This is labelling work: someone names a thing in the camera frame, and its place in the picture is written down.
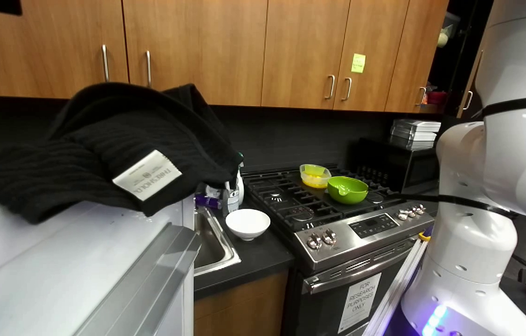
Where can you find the black knitted cloth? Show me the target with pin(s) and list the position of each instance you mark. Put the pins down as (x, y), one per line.
(95, 156)

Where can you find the wooden upper cabinets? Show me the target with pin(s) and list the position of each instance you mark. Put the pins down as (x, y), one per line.
(213, 50)

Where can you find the white foreground panel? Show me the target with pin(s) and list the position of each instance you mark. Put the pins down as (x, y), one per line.
(69, 274)

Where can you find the wooden lower cabinet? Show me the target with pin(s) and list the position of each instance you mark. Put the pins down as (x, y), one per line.
(241, 309)

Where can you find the spray bottle with green top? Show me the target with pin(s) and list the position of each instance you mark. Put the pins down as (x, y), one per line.
(233, 193)

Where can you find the yellow lidded food container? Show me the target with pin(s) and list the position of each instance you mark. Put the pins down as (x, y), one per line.
(314, 176)

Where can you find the green bowl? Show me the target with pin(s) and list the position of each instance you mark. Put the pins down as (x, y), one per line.
(347, 190)

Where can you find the yellow sticky note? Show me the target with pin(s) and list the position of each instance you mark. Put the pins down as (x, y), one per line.
(357, 63)

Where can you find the white stove label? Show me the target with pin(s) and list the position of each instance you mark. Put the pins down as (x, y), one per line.
(360, 303)

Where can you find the white bowl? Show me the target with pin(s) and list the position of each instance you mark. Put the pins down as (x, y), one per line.
(246, 225)

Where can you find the silver stove knob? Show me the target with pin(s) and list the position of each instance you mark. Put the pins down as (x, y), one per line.
(330, 238)
(315, 244)

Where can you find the stainless steel sink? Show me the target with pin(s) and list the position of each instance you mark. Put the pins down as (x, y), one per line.
(211, 246)

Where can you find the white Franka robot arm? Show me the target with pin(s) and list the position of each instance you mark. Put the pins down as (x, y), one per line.
(498, 188)

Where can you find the stainless steel stove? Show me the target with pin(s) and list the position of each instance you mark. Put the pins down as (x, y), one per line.
(349, 268)

